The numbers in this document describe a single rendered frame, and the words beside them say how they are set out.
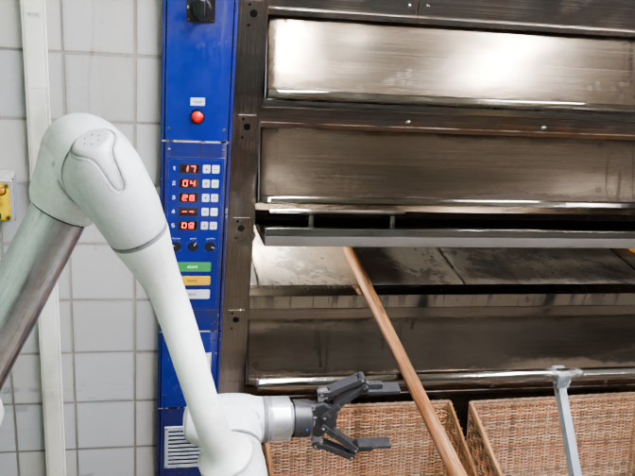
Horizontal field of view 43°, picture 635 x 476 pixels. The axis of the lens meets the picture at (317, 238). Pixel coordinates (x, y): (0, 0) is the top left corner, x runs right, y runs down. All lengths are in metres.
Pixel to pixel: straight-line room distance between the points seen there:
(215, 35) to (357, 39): 0.33
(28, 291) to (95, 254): 0.57
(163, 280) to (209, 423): 0.26
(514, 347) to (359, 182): 0.71
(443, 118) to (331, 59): 0.32
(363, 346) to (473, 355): 0.33
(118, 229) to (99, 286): 0.79
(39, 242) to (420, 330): 1.18
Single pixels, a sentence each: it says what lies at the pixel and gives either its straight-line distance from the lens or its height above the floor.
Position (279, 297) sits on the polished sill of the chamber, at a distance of 2.11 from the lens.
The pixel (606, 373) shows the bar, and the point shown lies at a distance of 2.07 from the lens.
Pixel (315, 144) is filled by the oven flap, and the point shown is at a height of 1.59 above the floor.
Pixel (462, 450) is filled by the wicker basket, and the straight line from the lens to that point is 2.32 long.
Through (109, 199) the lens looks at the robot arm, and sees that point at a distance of 1.27.
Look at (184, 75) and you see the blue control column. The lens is 1.85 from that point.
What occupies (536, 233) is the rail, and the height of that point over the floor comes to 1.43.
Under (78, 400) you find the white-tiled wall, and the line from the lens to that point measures 2.26.
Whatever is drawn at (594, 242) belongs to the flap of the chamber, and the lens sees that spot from 2.15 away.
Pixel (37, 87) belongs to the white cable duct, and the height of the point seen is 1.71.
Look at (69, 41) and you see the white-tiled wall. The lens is 1.87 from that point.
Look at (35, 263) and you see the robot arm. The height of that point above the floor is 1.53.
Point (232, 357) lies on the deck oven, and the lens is 2.19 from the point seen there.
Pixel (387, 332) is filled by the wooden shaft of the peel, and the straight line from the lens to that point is 1.95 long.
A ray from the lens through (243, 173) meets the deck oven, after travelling 1.96.
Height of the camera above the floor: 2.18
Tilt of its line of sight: 24 degrees down
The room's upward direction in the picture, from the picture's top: 6 degrees clockwise
